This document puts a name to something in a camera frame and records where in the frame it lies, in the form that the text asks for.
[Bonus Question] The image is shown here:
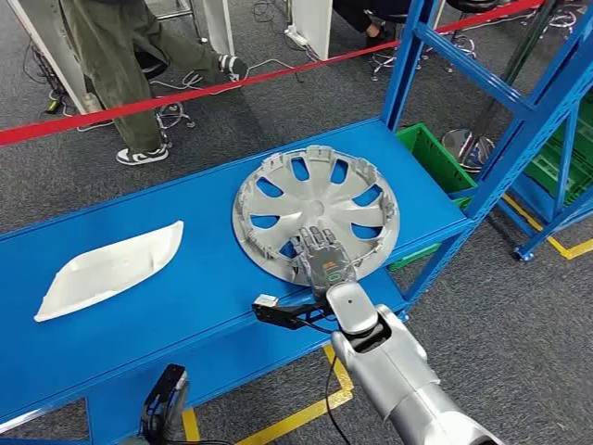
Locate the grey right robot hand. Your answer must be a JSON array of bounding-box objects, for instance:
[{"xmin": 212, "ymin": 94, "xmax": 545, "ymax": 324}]
[{"xmin": 290, "ymin": 224, "xmax": 358, "ymax": 302}]

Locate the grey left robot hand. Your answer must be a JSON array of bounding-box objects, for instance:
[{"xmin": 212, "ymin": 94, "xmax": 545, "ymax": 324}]
[{"xmin": 139, "ymin": 380, "xmax": 191, "ymax": 445}]

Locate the silver wheel cover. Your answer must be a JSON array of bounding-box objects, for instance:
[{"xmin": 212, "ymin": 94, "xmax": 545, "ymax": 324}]
[{"xmin": 232, "ymin": 145, "xmax": 401, "ymax": 288}]

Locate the blue metal shelf rack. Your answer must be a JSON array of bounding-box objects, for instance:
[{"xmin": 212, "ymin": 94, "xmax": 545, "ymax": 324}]
[{"xmin": 0, "ymin": 0, "xmax": 593, "ymax": 445}]

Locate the white plastic car part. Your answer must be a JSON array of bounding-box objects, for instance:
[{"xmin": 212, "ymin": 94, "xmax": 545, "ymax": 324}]
[{"xmin": 33, "ymin": 220, "xmax": 185, "ymax": 324}]

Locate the green plastic crate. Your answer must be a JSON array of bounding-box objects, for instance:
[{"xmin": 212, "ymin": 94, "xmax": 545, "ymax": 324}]
[
  {"xmin": 523, "ymin": 92, "xmax": 593, "ymax": 207},
  {"xmin": 388, "ymin": 122, "xmax": 478, "ymax": 273}
]

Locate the white power strip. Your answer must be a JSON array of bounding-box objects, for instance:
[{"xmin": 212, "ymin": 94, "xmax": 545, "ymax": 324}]
[{"xmin": 283, "ymin": 24, "xmax": 310, "ymax": 49}]

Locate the white desk panel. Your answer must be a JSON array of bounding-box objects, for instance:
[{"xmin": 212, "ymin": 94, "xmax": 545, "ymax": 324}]
[
  {"xmin": 6, "ymin": 0, "xmax": 89, "ymax": 116},
  {"xmin": 289, "ymin": 0, "xmax": 333, "ymax": 61},
  {"xmin": 203, "ymin": 0, "xmax": 235, "ymax": 57}
]

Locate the red barrier tape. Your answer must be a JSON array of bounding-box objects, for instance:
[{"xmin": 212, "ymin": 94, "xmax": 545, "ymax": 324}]
[{"xmin": 0, "ymin": 0, "xmax": 548, "ymax": 148}]

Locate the person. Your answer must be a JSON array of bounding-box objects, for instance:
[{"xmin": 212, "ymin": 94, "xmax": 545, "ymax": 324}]
[
  {"xmin": 332, "ymin": 0, "xmax": 418, "ymax": 49},
  {"xmin": 59, "ymin": 0, "xmax": 250, "ymax": 167}
]

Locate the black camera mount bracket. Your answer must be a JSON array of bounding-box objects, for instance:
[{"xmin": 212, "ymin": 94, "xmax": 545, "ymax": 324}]
[{"xmin": 252, "ymin": 300, "xmax": 336, "ymax": 334}]

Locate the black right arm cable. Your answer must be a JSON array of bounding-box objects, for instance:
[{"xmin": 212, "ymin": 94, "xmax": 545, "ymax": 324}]
[{"xmin": 296, "ymin": 314, "xmax": 354, "ymax": 445}]

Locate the white floor cable bundle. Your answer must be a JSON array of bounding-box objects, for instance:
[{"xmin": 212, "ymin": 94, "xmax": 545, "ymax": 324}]
[{"xmin": 156, "ymin": 101, "xmax": 196, "ymax": 132}]

